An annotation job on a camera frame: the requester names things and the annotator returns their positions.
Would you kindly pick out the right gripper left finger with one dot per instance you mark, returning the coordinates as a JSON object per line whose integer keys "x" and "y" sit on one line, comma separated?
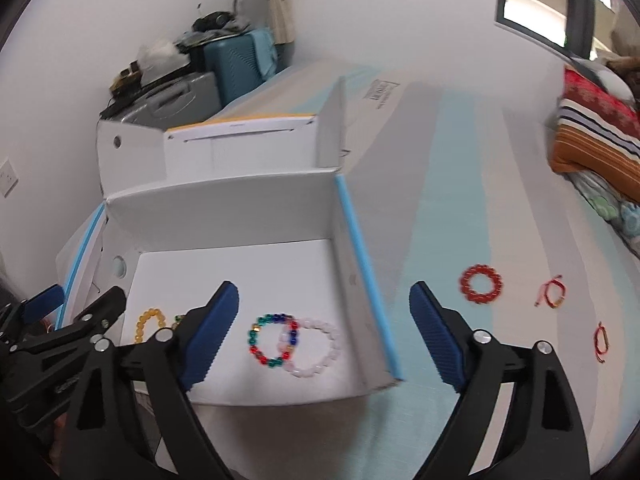
{"x": 103, "y": 436}

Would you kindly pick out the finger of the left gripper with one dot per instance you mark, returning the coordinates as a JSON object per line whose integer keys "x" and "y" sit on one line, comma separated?
{"x": 95, "y": 319}
{"x": 39, "y": 306}

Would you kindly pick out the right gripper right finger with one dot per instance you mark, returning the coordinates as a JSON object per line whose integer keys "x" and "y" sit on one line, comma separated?
{"x": 543, "y": 436}

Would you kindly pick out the red string bracelet gold charm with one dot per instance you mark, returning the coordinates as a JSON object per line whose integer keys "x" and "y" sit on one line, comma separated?
{"x": 552, "y": 293}

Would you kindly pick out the blue white cardboard box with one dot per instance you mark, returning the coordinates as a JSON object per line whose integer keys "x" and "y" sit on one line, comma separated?
{"x": 260, "y": 202}

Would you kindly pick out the floral quilt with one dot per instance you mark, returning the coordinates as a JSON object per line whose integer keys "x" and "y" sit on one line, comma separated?
{"x": 615, "y": 209}

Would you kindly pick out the grey suitcase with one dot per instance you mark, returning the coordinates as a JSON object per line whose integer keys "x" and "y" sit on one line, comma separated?
{"x": 182, "y": 101}

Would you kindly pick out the white plastic bag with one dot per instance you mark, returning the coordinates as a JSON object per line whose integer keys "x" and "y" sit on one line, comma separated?
{"x": 159, "y": 60}

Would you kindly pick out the striped bed sheet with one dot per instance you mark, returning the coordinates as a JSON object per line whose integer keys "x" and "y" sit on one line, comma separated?
{"x": 455, "y": 190}

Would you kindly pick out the teal suitcase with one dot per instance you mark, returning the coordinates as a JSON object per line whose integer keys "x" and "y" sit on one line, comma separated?
{"x": 241, "y": 63}

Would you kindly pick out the striped folded blanket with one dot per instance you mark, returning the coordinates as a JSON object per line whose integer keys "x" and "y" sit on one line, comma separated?
{"x": 598, "y": 132}

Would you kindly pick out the black clothes pile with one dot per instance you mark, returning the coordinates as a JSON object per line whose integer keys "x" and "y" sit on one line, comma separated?
{"x": 211, "y": 27}

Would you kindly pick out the beige curtain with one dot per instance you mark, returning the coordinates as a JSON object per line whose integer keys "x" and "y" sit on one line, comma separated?
{"x": 281, "y": 21}

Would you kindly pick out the white wall socket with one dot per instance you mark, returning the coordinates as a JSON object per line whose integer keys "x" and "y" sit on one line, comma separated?
{"x": 8, "y": 178}

